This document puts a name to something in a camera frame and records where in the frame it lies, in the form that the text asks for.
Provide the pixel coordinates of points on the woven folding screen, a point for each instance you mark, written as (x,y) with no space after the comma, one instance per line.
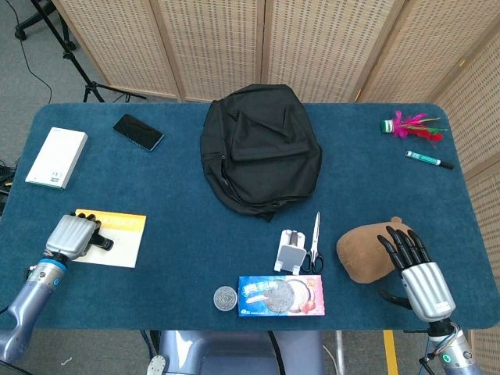
(273,47)

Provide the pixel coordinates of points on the black smartphone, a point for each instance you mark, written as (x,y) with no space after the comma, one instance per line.
(138,132)

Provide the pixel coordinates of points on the grey robot torso base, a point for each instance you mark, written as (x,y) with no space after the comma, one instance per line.
(234,353)

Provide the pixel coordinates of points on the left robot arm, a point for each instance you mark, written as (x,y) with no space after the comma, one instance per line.
(27,304)

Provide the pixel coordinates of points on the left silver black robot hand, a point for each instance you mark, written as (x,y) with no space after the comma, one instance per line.
(72,236)

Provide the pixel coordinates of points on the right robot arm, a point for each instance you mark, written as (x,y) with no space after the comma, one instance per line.
(453,349)

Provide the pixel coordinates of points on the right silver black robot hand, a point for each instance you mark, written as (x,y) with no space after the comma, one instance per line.
(426,285)

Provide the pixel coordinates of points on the black office chair base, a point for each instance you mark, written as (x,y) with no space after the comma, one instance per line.
(39,25)

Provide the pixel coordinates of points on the round grey metal tin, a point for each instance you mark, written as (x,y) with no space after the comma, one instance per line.
(225,298)

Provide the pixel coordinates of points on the black tripod stand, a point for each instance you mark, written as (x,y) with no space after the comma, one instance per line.
(74,54)

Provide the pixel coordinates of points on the white rectangular box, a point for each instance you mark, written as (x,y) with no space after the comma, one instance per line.
(56,157)

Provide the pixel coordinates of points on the brown plush toy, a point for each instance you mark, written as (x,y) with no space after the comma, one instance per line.
(363,254)

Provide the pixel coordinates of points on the pink red feather shuttlecock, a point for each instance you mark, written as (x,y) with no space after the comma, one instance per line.
(410,127)

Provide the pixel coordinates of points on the white adapter plug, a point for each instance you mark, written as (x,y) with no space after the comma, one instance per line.
(291,252)

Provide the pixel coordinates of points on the yellow white notepad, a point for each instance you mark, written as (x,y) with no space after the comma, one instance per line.
(119,242)

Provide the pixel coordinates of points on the black backpack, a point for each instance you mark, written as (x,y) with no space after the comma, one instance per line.
(261,156)

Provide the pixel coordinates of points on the blue pink cookie box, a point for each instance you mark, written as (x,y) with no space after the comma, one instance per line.
(281,295)

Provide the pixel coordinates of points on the green white marker pen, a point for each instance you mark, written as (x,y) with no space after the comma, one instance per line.
(427,159)

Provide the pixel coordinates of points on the blue table mat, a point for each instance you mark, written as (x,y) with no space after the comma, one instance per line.
(176,218)

